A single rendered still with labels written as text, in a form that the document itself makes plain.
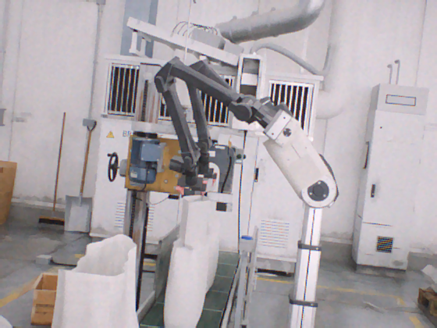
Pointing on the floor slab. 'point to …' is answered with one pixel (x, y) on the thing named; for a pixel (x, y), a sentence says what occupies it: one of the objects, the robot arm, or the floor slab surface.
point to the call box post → (240, 290)
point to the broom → (55, 194)
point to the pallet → (428, 296)
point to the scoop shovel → (75, 208)
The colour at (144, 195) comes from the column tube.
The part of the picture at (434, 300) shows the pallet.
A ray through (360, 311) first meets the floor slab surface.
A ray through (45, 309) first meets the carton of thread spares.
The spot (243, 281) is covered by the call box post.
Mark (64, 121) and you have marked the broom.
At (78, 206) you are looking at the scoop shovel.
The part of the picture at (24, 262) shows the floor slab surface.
